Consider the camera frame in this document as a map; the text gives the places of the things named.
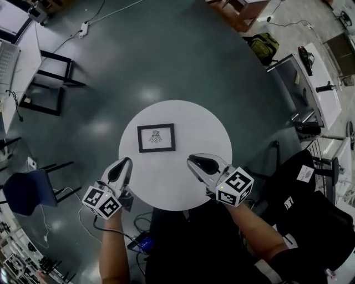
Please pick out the black bag with white print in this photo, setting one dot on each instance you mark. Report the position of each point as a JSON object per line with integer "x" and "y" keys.
{"x": 308, "y": 128}

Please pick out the white paper card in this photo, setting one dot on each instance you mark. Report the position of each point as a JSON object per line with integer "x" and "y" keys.
{"x": 306, "y": 173}

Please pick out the wooden sink cabinet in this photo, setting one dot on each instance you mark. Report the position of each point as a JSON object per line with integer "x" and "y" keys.
{"x": 241, "y": 11}

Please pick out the person's right forearm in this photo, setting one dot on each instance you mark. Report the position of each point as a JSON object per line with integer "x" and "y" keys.
{"x": 255, "y": 233}

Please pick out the wooden counter cabinet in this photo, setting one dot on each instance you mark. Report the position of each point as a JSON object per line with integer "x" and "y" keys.
{"x": 341, "y": 52}

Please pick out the white metal sink table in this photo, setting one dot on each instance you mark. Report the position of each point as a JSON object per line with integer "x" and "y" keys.
{"x": 319, "y": 83}

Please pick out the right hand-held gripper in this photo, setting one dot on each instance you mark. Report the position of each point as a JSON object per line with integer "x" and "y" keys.
{"x": 235, "y": 185}

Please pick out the grey box device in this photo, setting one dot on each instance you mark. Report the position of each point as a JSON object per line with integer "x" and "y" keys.
{"x": 40, "y": 12}

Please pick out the blue chair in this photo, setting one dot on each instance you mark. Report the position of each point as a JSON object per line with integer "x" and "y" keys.
{"x": 27, "y": 191}

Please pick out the round white table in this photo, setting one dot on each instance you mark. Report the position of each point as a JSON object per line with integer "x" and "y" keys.
{"x": 172, "y": 180}

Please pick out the silver laptop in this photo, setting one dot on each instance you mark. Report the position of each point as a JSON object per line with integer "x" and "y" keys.
{"x": 7, "y": 66}

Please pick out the black faucet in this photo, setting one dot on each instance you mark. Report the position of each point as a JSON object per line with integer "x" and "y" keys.
{"x": 324, "y": 88}

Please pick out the black framed picture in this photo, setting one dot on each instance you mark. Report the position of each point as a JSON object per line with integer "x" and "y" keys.
{"x": 156, "y": 137}

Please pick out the black handheld device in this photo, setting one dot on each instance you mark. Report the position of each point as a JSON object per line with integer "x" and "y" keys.
{"x": 306, "y": 59}

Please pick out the white desk with black legs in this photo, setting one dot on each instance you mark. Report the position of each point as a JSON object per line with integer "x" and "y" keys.
{"x": 25, "y": 63}

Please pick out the white power strip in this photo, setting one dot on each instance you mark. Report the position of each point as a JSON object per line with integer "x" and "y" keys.
{"x": 83, "y": 29}

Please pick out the small white adapter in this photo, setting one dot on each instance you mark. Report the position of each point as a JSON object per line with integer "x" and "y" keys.
{"x": 32, "y": 163}

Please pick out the blue screen phone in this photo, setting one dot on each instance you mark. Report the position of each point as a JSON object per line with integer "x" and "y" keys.
{"x": 142, "y": 244}

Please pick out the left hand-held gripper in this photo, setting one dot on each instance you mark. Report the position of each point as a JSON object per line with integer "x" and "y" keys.
{"x": 100, "y": 202}

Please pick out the black office chair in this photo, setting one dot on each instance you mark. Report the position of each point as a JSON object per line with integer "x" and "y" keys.
{"x": 313, "y": 222}

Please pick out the person's black shirt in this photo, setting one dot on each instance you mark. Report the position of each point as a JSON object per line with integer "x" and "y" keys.
{"x": 199, "y": 249}

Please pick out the person's left forearm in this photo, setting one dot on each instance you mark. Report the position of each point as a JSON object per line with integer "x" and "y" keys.
{"x": 113, "y": 255}

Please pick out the green backpack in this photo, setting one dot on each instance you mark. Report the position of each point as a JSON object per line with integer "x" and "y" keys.
{"x": 263, "y": 45}

